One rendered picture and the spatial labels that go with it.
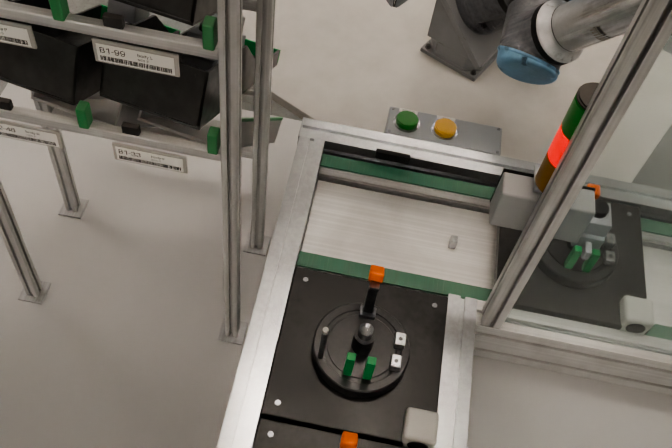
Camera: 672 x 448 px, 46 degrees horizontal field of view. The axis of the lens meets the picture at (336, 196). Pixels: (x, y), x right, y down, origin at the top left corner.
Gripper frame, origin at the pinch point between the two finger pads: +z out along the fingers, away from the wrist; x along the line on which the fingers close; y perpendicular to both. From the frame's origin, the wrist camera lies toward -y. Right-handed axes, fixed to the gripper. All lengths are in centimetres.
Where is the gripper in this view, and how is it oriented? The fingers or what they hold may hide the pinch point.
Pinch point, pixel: (394, 2)
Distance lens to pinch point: 124.9
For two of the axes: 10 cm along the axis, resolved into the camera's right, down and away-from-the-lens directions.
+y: 1.7, -7.8, 6.0
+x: -9.8, -2.0, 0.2
